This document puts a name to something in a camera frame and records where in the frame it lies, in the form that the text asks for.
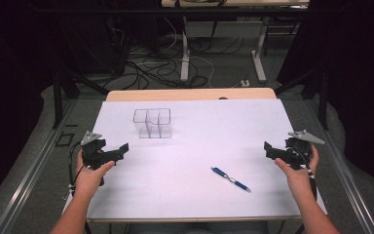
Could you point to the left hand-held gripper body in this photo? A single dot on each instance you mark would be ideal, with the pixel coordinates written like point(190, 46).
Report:
point(92, 152)

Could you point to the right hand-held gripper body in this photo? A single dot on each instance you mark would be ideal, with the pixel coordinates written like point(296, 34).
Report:
point(297, 152)

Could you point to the clear plastic pen holder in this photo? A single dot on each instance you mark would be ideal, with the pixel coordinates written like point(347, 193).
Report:
point(152, 125)

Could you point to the blue ballpoint pen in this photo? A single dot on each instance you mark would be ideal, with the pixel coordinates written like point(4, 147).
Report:
point(230, 178)

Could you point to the person's right hand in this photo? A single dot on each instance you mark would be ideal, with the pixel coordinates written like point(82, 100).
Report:
point(300, 182)

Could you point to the person's left hand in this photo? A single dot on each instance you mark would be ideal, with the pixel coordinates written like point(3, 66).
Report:
point(89, 182)

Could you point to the black metal stand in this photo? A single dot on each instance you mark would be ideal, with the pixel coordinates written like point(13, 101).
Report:
point(57, 97)
point(322, 97)

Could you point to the white table cover sheet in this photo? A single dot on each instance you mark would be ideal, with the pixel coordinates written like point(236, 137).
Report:
point(188, 152)

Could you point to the white power strip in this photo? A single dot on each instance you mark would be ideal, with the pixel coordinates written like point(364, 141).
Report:
point(245, 83)

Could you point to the white desk leg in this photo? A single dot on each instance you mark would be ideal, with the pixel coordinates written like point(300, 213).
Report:
point(259, 61)
point(184, 58)

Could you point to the dark curtain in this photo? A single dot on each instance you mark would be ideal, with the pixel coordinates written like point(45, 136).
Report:
point(360, 81)
point(13, 81)

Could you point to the aluminium floor rail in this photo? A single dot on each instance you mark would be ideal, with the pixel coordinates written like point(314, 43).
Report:
point(29, 182)
point(347, 182)

